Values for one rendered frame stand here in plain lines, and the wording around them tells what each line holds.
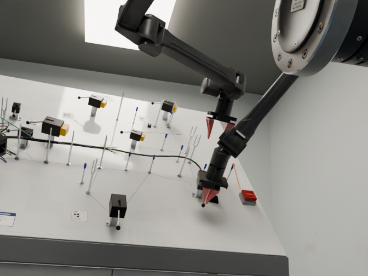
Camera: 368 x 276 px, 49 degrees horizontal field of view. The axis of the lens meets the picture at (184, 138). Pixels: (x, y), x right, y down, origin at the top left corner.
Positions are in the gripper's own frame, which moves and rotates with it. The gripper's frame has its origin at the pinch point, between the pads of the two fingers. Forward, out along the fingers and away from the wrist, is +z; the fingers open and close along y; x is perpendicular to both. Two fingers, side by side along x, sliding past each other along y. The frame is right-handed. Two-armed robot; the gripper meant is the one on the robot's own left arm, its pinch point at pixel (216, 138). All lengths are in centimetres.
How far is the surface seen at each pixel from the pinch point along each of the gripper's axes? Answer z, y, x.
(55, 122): 9, 58, -8
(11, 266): 48, 53, 31
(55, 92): 0, 70, -53
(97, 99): -2, 48, -37
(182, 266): 40.0, 4.8, 25.1
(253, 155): 17, -87, -231
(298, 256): 81, -120, -153
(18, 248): 42, 52, 33
